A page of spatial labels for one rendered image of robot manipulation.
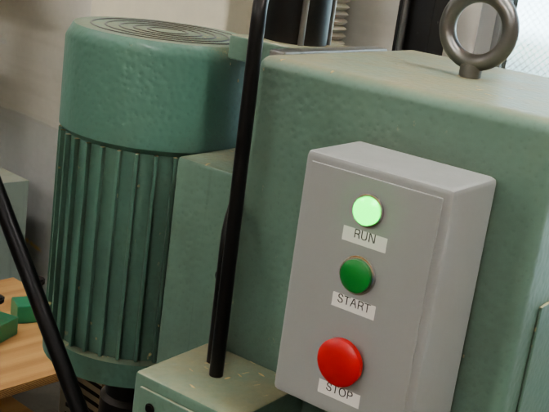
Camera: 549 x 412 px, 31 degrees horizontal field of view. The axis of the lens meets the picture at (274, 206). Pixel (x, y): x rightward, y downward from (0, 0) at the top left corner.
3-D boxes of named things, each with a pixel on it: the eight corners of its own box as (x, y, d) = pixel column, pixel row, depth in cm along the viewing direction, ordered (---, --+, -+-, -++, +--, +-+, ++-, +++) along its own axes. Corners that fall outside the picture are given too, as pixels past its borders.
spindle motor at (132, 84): (133, 302, 106) (162, 15, 98) (261, 359, 97) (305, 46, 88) (2, 344, 92) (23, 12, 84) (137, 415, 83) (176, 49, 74)
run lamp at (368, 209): (351, 221, 57) (357, 189, 57) (381, 231, 56) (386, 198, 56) (345, 223, 57) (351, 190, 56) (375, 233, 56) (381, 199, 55)
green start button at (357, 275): (338, 287, 59) (344, 249, 58) (372, 300, 57) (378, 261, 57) (332, 289, 58) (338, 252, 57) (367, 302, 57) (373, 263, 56)
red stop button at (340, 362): (319, 373, 60) (327, 329, 60) (361, 391, 59) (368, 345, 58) (310, 378, 60) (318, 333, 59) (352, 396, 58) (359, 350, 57)
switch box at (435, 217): (322, 363, 68) (358, 139, 64) (451, 418, 62) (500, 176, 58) (270, 389, 63) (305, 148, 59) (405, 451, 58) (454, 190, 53)
